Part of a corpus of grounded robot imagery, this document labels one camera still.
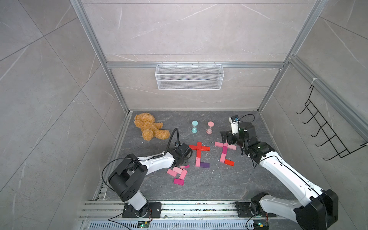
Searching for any pink block carried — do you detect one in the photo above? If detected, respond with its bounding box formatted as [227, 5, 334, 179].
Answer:
[228, 145, 237, 150]
[215, 142, 224, 148]

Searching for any black corrugated cable hose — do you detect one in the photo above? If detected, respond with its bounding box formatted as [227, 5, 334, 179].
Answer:
[163, 128, 181, 156]

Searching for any pink sand timer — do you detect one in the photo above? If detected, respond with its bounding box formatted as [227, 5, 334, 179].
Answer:
[206, 121, 214, 135]

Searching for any purple block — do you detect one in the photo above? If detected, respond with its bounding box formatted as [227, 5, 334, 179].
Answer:
[200, 162, 210, 168]

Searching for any light pink block tilted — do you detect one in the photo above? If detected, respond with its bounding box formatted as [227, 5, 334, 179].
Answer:
[172, 167, 183, 174]

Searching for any white wire mesh basket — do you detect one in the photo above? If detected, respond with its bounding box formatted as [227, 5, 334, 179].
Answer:
[155, 64, 225, 90]

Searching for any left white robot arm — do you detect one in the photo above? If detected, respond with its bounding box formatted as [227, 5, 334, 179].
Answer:
[107, 143, 193, 217]

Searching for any black wire hook rack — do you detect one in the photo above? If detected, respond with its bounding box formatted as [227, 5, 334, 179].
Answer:
[296, 85, 368, 161]

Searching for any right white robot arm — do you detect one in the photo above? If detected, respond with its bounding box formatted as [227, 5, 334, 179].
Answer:
[221, 116, 338, 230]

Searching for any teal sand timer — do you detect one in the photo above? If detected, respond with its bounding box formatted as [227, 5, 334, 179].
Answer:
[191, 120, 198, 133]

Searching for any brown teddy bear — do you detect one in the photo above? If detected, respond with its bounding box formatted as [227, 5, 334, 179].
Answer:
[134, 113, 170, 141]

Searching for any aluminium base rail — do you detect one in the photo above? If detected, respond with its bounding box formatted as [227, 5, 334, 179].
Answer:
[78, 200, 299, 230]

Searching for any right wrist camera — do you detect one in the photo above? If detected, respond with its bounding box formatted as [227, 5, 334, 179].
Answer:
[229, 115, 240, 135]

